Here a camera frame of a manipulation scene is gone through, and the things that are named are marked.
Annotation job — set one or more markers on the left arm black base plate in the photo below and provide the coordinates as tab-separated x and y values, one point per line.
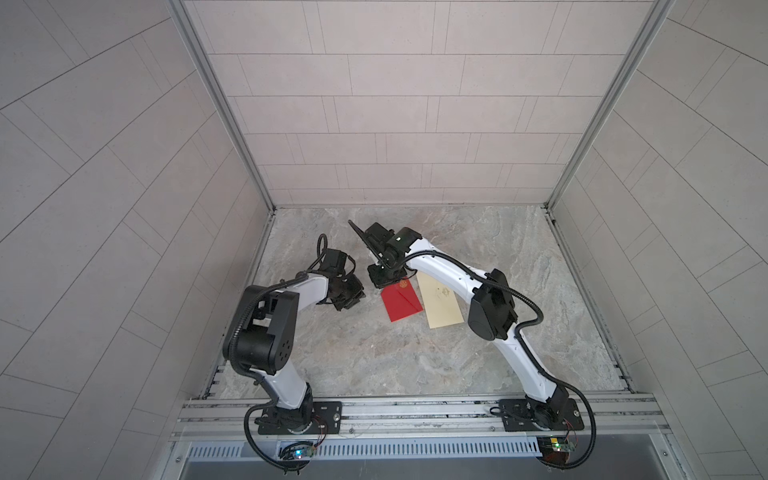
323	417

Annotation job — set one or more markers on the aluminium rail frame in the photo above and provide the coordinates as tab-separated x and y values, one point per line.
615	413

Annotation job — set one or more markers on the right small circuit board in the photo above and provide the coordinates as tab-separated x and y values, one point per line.
556	450

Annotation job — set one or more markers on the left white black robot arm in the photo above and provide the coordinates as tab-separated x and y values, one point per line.
261	335

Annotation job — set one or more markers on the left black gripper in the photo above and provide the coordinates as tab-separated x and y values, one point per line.
357	291

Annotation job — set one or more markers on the cream yellow envelope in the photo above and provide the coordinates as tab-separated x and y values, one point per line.
440	303

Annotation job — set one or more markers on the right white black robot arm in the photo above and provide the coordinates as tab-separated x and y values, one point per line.
497	313

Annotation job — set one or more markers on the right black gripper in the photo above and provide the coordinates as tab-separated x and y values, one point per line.
378	280

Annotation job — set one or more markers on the red envelope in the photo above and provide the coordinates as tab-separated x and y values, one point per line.
400	300

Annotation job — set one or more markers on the left small circuit board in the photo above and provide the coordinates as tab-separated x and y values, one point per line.
298	451

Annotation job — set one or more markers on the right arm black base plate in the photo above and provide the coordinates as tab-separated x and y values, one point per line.
524	415

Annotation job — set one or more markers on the small circuit board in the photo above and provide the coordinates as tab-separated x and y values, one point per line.
298	451
556	450

